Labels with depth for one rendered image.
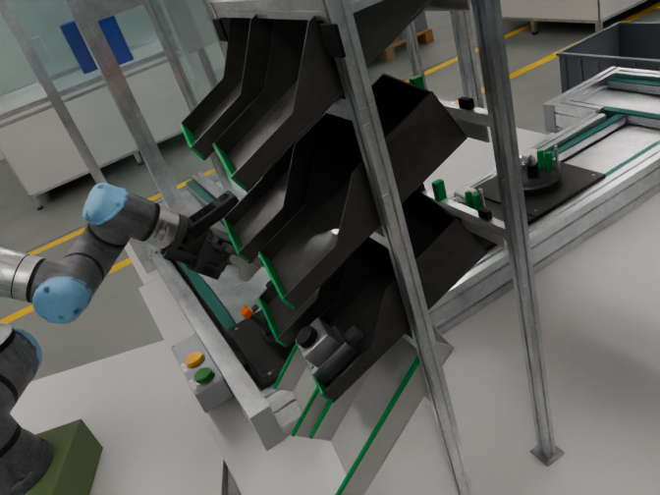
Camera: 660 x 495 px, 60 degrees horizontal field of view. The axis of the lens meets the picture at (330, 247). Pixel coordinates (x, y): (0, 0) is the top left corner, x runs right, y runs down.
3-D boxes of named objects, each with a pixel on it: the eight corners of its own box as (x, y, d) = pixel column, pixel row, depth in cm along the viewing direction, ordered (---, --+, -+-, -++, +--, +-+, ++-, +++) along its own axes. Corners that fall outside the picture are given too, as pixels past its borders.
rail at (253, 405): (266, 451, 114) (247, 414, 108) (162, 279, 186) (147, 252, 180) (290, 436, 115) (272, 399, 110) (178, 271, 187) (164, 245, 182)
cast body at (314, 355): (326, 385, 77) (291, 360, 73) (316, 365, 81) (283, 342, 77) (369, 342, 76) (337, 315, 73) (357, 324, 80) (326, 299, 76)
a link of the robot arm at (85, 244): (46, 282, 99) (74, 237, 95) (72, 249, 109) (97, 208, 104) (87, 303, 101) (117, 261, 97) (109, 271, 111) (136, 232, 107)
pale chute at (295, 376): (314, 440, 96) (291, 436, 94) (294, 391, 107) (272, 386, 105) (392, 301, 89) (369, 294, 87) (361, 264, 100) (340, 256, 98)
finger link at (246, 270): (263, 288, 115) (222, 269, 113) (277, 262, 114) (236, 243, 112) (264, 293, 112) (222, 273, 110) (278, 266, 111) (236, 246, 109)
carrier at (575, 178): (536, 223, 137) (531, 178, 130) (469, 196, 156) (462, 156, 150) (606, 180, 144) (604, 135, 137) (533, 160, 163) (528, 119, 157)
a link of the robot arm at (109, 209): (80, 205, 102) (101, 170, 99) (137, 227, 108) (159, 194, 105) (78, 232, 96) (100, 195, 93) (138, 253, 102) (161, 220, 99)
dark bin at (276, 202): (249, 264, 79) (209, 233, 75) (233, 228, 90) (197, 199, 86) (393, 117, 76) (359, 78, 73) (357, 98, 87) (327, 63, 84)
